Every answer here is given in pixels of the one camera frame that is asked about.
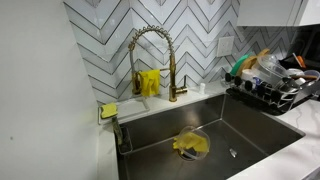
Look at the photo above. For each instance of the transparent plastic lunch box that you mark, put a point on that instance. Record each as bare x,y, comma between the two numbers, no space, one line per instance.
268,69

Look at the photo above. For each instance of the dish brush in caddy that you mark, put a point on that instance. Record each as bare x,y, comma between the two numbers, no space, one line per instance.
117,130

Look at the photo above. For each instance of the gold spring kitchen faucet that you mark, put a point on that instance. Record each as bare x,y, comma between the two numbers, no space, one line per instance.
136,81

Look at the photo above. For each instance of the yellow rubber glove on faucet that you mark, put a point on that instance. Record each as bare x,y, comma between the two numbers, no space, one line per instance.
150,82

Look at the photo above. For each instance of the clear sponge tray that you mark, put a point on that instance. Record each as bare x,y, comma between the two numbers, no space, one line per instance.
127,108

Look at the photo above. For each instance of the yellow green sponge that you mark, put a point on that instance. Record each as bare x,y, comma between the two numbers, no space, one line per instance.
108,110

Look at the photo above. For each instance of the clear glass bowl in sink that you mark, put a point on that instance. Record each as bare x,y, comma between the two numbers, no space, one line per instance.
191,153

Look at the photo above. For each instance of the clear sink caddy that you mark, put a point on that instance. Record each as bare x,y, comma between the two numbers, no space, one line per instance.
124,141

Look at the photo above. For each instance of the stainless steel sink basin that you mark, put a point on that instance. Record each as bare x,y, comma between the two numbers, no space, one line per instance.
227,122

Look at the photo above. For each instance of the wooden cutting board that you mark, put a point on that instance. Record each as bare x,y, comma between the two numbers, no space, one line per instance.
250,61

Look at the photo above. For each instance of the sink drain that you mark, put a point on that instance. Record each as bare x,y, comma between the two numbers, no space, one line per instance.
233,152

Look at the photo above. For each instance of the white upper cabinet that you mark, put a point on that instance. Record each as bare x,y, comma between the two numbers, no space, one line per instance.
283,13

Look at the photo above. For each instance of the clear bowl far right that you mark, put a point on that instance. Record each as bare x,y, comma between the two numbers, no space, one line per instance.
313,73

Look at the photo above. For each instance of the white wall outlet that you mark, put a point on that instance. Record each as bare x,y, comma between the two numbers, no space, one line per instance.
225,45

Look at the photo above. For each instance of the white mug blue handle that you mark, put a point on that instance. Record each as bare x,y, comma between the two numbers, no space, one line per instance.
248,75

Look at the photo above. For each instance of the black wire dish rack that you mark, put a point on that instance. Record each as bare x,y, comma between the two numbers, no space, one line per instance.
272,99

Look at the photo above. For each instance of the orange handled utensil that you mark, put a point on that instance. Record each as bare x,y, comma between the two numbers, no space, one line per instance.
300,60

